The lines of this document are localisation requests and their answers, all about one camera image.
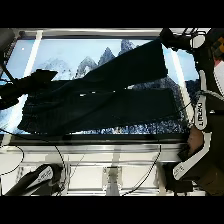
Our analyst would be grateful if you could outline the black cable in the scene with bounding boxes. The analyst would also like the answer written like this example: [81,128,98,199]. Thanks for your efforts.
[0,145,26,177]
[0,127,68,196]
[121,143,163,197]

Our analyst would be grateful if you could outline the silver frame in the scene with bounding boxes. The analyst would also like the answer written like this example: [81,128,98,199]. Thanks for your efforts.
[0,142,208,197]

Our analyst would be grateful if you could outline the black pants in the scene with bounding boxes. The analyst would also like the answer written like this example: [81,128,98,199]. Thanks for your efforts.
[17,37,178,136]

